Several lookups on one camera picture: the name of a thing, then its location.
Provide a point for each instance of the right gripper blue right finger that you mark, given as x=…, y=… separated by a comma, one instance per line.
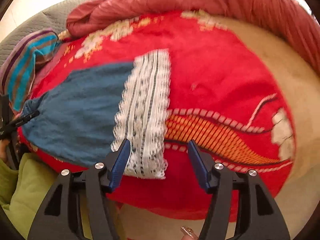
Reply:
x=202, y=164

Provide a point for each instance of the rust red rolled duvet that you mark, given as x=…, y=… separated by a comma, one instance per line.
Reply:
x=285, y=18

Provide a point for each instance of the red floral blanket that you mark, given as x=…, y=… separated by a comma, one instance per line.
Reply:
x=221, y=95

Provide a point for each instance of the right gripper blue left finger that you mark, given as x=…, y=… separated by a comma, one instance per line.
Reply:
x=119, y=163

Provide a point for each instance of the grey quilted headboard cushion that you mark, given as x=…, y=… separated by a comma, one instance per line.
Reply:
x=53, y=17

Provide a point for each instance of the person's right hand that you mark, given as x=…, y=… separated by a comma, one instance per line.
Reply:
x=188, y=233

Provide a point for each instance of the pink quilted pillow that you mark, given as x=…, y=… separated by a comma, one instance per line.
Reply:
x=43, y=70

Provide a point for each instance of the person's left hand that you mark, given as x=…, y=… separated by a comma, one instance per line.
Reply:
x=3, y=150

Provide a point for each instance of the striped blue brown towel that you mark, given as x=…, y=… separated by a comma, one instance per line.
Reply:
x=18, y=72

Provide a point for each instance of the cream bed sheet mattress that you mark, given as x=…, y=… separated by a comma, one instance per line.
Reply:
x=299, y=197

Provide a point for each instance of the green fleece jacket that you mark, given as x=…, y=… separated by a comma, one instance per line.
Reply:
x=23, y=191

